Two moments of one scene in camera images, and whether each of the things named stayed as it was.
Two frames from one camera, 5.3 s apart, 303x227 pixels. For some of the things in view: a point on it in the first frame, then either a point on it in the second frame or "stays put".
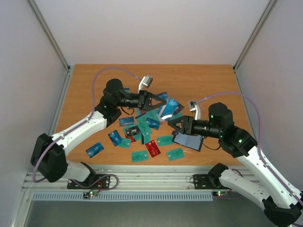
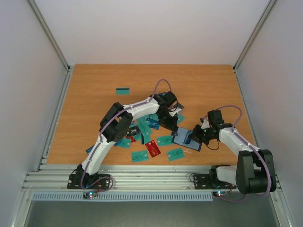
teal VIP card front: x=139 y=156 stays put
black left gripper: x=144 y=95 to x=169 y=126
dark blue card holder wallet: x=192 y=142 stays put
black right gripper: x=187 y=125 to x=197 y=135
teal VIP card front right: x=174 y=154 stays put
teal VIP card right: x=164 y=140 stays put
